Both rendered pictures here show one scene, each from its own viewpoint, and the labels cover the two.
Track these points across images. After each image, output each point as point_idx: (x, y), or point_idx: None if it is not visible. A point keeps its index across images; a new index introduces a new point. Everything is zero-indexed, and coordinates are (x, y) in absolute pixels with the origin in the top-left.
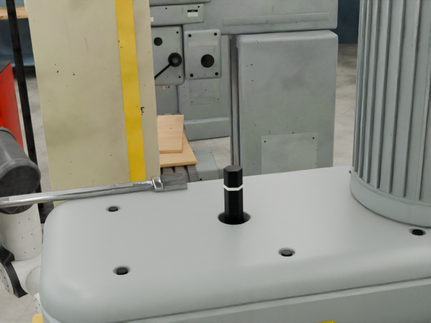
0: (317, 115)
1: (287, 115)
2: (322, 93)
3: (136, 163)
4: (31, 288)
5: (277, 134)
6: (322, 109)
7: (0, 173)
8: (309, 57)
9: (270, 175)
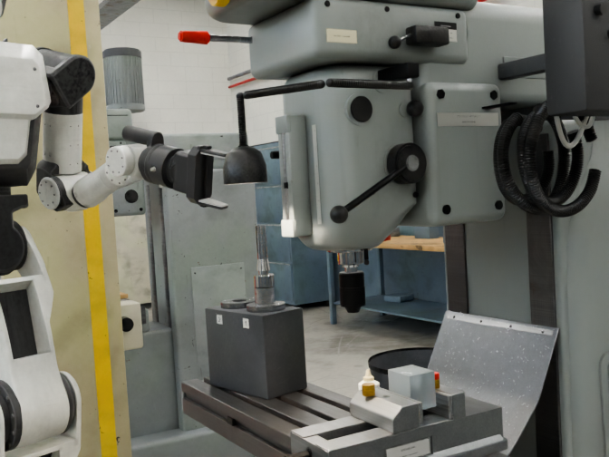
0: (242, 245)
1: (214, 245)
2: (245, 223)
3: (93, 239)
4: (83, 184)
5: (206, 266)
6: (246, 238)
7: (68, 60)
8: (229, 188)
9: None
